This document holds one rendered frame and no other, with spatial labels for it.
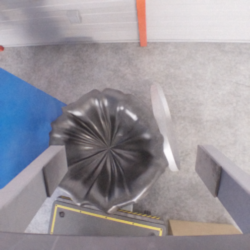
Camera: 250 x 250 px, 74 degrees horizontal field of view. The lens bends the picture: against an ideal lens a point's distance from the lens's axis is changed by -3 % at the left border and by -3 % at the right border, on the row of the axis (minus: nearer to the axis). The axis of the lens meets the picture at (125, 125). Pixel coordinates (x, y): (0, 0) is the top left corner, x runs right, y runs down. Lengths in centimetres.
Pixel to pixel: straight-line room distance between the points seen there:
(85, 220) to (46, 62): 137
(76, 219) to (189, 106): 111
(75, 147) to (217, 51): 133
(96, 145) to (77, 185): 22
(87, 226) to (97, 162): 47
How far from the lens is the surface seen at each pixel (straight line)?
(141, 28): 143
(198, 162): 17
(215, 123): 146
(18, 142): 98
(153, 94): 91
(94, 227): 118
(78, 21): 144
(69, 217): 121
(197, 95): 147
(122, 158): 83
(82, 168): 84
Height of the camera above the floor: 135
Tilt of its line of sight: 78 degrees down
